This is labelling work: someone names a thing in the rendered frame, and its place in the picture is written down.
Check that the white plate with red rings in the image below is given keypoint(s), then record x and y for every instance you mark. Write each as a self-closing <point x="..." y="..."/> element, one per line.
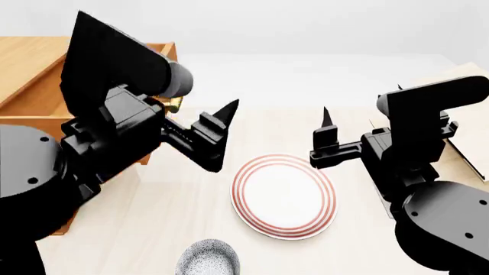
<point x="283" y="197"/>

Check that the wooden crate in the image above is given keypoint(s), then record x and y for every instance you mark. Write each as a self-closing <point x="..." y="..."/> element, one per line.
<point x="34" y="122"/>

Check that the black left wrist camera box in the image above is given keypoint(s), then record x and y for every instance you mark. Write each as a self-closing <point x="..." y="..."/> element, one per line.
<point x="107" y="57"/>

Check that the wooden cabinet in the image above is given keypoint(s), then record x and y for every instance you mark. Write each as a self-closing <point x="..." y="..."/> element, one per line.
<point x="23" y="63"/>

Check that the grey patterned bowl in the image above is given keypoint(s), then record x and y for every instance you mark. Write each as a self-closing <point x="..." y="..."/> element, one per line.
<point x="208" y="259"/>

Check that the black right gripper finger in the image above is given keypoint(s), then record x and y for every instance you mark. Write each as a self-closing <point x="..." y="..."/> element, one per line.
<point x="326" y="137"/>
<point x="450" y="129"/>

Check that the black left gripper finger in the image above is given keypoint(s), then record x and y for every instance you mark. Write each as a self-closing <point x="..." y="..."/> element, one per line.
<point x="212" y="143"/>

